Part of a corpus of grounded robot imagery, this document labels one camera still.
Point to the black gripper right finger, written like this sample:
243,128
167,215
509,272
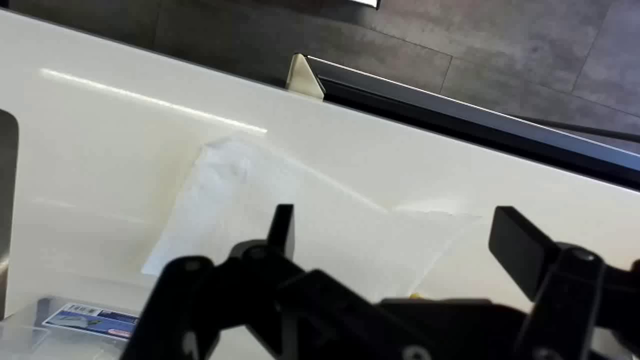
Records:
572,292

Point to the dark dishwasher front panel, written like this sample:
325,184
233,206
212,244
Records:
563,146

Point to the white paper towel sheet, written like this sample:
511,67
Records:
226,197

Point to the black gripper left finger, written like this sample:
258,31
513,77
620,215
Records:
194,300

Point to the clear plastic storage bin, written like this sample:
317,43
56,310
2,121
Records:
63,329

